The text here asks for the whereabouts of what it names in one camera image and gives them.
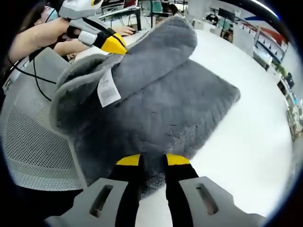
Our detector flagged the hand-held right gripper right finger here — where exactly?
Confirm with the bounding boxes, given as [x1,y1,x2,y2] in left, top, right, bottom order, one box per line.
[164,153,267,227]

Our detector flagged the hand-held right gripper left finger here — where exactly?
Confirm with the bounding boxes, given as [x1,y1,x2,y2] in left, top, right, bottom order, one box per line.
[45,153,144,227]

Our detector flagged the grey towel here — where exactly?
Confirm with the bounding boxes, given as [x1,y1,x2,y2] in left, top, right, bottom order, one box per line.
[49,16,241,199]

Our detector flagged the person's head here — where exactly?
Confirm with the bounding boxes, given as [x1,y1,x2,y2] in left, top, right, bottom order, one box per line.
[22,3,59,33]

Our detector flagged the white standing desk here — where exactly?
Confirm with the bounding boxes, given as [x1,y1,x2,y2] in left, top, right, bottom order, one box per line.
[98,6,143,32]

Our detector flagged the person's dark clothing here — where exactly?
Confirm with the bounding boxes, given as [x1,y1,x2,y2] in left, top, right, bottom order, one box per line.
[14,185,83,223]

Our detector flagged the grey mesh office chair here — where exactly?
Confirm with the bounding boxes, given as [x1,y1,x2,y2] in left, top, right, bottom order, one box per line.
[0,47,88,191]

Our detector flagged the black monitor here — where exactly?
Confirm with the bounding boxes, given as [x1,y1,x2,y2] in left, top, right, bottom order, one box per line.
[217,7,236,22]

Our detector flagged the black device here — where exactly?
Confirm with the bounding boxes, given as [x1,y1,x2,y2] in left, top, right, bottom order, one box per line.
[285,72,295,89]

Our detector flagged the small green plant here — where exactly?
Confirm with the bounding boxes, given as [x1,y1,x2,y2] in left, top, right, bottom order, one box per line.
[272,60,287,75]

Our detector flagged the shelf with white bins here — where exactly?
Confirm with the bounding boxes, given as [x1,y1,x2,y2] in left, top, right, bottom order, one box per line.
[253,23,289,69]

